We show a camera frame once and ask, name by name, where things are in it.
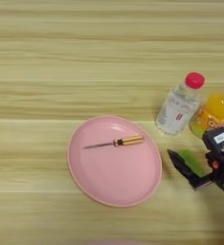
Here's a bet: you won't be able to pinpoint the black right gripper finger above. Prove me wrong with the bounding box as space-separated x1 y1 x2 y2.
167 148 201 189

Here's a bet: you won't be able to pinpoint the green rectangular block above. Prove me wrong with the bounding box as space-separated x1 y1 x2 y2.
177 148 208 178

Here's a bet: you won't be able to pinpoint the yellow handled screwdriver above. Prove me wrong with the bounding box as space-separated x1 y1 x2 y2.
81 135 145 150

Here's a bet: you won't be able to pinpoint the pink round plate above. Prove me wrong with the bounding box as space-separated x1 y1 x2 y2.
66 115 163 209

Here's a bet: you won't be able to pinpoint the black box with white label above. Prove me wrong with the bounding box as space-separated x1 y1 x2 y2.
202 126 224 155

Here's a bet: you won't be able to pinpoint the red capped water bottle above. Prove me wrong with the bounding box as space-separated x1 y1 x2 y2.
155 72 206 137

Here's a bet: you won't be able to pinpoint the orange juice bottle white cap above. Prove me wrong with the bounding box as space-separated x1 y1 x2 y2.
189 80 224 140

